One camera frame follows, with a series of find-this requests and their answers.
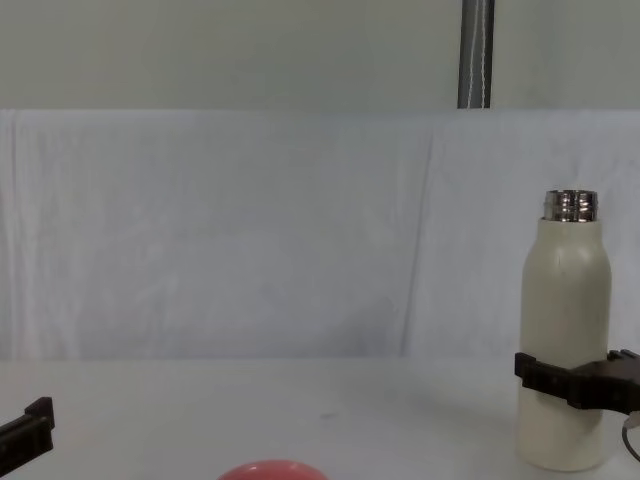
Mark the grey striped post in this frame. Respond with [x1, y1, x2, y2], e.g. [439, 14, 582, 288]
[457, 0, 495, 110]

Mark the thin dark gripper cable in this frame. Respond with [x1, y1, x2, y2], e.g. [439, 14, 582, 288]
[619, 413, 640, 458]

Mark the pink cup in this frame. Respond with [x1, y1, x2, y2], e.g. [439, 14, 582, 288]
[216, 459, 332, 480]

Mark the cream vacuum bottle steel neck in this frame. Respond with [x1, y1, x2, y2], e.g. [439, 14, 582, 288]
[516, 188, 613, 473]

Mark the white table cloth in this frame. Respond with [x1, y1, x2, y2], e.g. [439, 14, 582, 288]
[0, 356, 640, 480]

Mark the pale plain curtain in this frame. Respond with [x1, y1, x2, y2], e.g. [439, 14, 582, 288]
[489, 0, 640, 112]
[0, 0, 464, 114]

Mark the wrinkled white backdrop cloth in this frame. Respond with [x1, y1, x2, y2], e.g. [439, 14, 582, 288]
[0, 108, 640, 363]

